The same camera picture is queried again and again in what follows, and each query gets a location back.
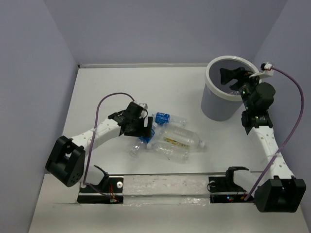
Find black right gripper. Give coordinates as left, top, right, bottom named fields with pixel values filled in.
left=220, top=67, right=264, bottom=110

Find blue label Chinese text bottle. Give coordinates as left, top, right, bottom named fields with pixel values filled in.
left=130, top=122, right=158, bottom=156

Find blue label bottle sideways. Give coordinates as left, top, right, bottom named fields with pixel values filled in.
left=151, top=112, right=187, bottom=127

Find clear unlabelled plastic bottle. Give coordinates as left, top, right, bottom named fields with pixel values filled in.
left=228, top=90, right=241, bottom=96

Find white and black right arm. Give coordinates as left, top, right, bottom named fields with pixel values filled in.
left=220, top=63, right=306, bottom=213

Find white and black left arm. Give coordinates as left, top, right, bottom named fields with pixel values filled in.
left=45, top=101, right=153, bottom=192

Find grey bin white rim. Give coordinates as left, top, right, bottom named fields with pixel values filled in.
left=201, top=55, right=258, bottom=121

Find clear crushed bottle white cap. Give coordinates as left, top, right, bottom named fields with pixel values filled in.
left=146, top=142, right=189, bottom=163

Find large clear yellow label bottle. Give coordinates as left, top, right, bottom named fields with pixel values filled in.
left=160, top=124, right=206, bottom=151

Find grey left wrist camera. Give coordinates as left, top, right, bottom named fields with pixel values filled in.
left=134, top=100, right=148, bottom=118

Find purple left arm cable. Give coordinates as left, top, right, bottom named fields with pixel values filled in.
left=82, top=92, right=137, bottom=187

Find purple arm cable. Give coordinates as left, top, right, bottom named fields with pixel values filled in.
left=244, top=67, right=304, bottom=201
left=82, top=92, right=137, bottom=187

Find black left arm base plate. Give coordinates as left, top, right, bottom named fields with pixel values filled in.
left=77, top=176, right=124, bottom=204

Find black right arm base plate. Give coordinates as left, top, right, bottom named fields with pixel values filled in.
left=207, top=176, right=254, bottom=204

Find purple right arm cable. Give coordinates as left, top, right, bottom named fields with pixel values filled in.
left=244, top=67, right=304, bottom=201

